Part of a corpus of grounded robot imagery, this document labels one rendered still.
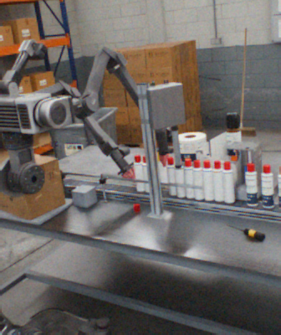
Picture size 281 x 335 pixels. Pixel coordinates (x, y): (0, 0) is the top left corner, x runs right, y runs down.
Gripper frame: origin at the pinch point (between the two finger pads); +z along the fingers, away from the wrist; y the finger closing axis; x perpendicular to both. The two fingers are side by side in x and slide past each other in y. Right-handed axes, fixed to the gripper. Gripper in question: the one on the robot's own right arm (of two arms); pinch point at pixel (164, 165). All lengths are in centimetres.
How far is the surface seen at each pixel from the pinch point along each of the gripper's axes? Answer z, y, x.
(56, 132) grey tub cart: 31, 218, -145
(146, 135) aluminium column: -23.5, -5.2, 21.9
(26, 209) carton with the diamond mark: 10, 54, 52
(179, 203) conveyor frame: 15.9, -13.3, 11.6
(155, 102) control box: -39.6, -12.5, 22.8
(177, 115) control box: -31.2, -18.7, 13.9
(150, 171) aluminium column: -5.0, -5.2, 22.0
